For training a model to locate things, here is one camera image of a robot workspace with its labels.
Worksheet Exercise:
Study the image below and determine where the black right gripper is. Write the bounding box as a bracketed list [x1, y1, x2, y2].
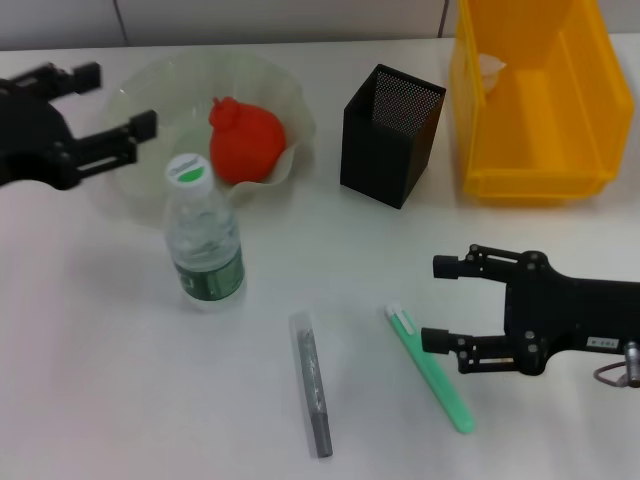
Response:
[420, 243, 640, 377]

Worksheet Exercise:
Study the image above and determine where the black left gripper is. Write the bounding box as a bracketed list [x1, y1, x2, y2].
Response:
[0, 61, 159, 192]

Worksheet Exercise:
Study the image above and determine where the green pen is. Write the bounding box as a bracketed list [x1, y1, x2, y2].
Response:
[383, 304, 476, 435]

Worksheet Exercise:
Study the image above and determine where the red pomegranate toy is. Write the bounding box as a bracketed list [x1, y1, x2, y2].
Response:
[208, 96, 287, 184]

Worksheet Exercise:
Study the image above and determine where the grey pen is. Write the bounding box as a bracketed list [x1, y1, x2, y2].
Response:
[288, 310, 335, 459]

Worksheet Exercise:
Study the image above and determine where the clear green-label water bottle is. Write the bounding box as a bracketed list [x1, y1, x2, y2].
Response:
[162, 152, 247, 312]

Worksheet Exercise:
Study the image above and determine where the white paper ball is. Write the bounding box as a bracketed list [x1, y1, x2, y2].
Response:
[478, 52, 509, 96]

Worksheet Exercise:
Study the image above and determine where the pale green glass fruit plate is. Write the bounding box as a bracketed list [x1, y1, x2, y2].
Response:
[102, 47, 319, 221]

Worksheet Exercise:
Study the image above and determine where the black mesh pen holder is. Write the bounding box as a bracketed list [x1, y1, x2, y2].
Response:
[339, 63, 447, 210]

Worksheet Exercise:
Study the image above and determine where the yellow plastic bin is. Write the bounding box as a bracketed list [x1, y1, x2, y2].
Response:
[448, 0, 636, 207]

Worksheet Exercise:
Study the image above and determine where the silver right wrist connector plug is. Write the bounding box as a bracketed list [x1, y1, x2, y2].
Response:
[623, 339, 640, 389]

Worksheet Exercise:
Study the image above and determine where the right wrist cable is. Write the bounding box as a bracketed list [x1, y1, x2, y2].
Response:
[592, 362, 630, 388]

